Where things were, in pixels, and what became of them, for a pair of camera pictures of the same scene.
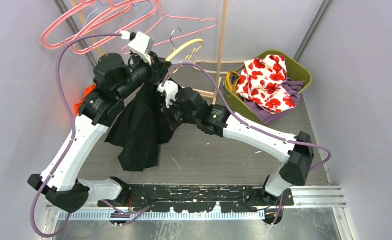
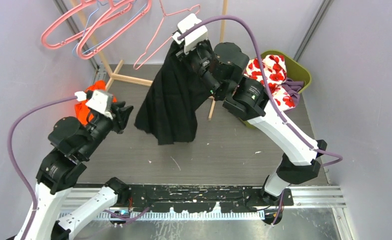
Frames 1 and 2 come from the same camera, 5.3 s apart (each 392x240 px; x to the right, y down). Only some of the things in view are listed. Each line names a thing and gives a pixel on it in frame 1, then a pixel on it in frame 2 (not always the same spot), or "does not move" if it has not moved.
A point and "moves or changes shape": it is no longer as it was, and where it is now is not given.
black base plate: x=200 y=198 does not move
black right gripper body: x=173 y=115 to x=199 y=58
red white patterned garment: x=262 y=82 does not move
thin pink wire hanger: x=159 y=1 to x=165 y=15
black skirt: x=140 y=126 moves or changes shape
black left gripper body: x=144 y=71 to x=102 y=128
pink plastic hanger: x=120 y=5 moves or changes shape
